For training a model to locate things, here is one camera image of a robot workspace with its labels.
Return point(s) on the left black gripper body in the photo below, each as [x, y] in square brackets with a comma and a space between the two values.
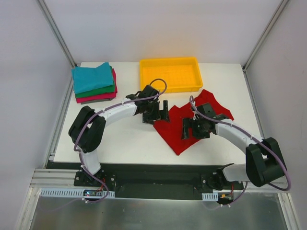
[162, 112]

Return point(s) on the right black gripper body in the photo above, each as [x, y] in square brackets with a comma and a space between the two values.
[188, 128]

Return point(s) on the red t shirt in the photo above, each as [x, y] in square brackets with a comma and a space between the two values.
[171, 131]

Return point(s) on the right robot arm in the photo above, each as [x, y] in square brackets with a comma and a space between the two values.
[263, 158]

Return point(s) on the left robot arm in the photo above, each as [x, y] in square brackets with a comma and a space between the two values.
[88, 127]

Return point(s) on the yellow plastic bin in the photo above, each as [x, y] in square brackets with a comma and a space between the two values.
[182, 74]

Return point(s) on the folded green t shirt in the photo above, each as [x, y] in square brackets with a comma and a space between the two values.
[106, 92]

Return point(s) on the folded grey t shirt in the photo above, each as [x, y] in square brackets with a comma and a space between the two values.
[97, 100]

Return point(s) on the folded magenta t shirt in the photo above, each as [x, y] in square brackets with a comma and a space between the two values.
[79, 100]

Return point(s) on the folded teal t shirt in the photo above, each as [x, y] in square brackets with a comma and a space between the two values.
[86, 79]

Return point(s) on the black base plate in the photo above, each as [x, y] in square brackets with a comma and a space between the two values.
[151, 181]

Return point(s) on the right white cable duct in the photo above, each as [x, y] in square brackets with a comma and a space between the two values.
[210, 196]

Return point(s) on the white cable duct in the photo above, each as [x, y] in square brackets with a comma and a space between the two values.
[76, 193]
[210, 196]

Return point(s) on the right aluminium frame post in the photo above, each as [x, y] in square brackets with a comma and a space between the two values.
[272, 22]

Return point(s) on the aluminium frame post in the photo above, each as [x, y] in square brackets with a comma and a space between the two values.
[56, 32]
[272, 22]

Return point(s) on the aluminium front rail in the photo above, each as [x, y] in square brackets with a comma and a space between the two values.
[58, 178]

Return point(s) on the left aluminium frame post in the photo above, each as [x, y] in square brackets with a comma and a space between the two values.
[56, 32]

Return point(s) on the left white cable duct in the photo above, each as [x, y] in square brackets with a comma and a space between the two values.
[76, 193]

